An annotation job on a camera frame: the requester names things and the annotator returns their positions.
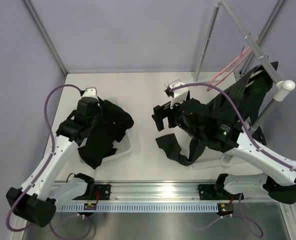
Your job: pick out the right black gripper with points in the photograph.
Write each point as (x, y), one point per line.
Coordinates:
(165, 111)

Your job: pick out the pink hanger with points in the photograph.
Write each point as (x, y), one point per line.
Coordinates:
(231, 67)

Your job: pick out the black shirt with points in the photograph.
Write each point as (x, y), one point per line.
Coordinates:
(111, 126)

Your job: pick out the dark striped shirt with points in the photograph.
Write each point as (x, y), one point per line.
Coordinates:
(225, 112)

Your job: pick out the wooden hanger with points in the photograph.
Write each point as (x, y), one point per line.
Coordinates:
(252, 77)

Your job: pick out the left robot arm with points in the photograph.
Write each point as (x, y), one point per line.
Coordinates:
(35, 200)

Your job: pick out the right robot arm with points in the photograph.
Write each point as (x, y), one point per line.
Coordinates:
(278, 177)

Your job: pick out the clear plastic basket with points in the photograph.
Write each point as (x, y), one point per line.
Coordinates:
(122, 147)

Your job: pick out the metal clothes rack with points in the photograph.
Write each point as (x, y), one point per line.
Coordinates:
(283, 87)

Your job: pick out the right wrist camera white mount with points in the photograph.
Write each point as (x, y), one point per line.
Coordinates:
(179, 95)

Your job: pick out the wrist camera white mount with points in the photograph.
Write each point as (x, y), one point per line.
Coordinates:
(179, 95)
(89, 94)

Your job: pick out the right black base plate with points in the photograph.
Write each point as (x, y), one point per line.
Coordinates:
(215, 192)

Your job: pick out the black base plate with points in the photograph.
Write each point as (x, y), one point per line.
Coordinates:
(102, 191)
(215, 192)

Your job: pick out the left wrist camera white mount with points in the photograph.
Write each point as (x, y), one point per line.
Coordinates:
(89, 94)

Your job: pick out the aluminium rail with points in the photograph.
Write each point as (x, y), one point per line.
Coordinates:
(142, 192)

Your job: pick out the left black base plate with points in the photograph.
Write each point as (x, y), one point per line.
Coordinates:
(102, 191)

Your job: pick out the white slotted cable duct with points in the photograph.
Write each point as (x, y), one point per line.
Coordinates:
(105, 207)

